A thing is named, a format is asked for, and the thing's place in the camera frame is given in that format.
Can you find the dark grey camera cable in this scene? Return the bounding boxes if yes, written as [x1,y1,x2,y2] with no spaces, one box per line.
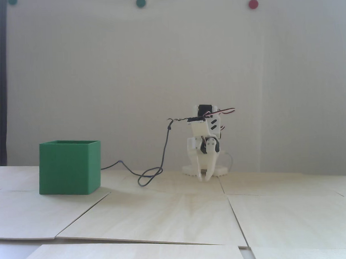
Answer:
[99,117,192,188]

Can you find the white base cable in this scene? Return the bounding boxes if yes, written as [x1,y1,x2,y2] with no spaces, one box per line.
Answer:
[222,151,234,173]

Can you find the dark window frame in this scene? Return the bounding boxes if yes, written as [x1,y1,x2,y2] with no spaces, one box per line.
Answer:
[0,0,12,166]

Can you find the wrist camera on white bracket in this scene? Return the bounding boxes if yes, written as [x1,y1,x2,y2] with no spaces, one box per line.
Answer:
[187,116,209,137]

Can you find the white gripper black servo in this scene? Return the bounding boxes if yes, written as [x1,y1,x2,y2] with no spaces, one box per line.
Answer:
[187,136,221,182]

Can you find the white backdrop board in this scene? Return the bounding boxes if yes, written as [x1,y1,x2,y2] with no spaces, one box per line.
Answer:
[4,0,346,187]

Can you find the green box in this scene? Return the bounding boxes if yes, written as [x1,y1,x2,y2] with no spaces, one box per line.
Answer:
[37,138,103,196]

